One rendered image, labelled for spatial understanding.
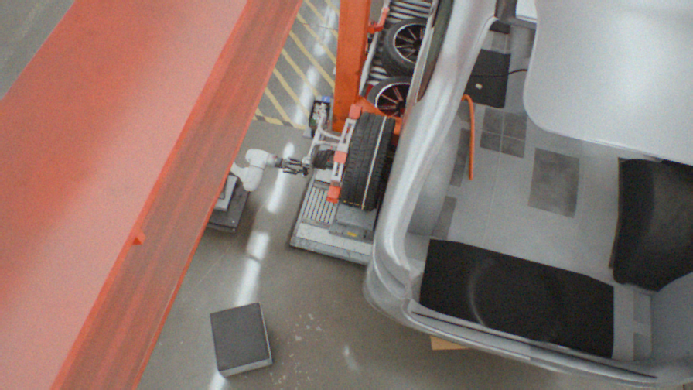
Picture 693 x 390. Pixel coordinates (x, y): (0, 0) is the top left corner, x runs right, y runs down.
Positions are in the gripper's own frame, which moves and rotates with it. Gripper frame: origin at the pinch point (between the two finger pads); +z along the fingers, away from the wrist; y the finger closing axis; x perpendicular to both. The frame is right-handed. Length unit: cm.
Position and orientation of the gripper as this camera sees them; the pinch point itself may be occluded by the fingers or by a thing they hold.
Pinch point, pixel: (304, 169)
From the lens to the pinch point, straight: 345.9
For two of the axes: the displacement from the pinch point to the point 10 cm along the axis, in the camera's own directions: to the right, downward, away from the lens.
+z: 9.7, 2.5, -0.6
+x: 0.7, -4.6, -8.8
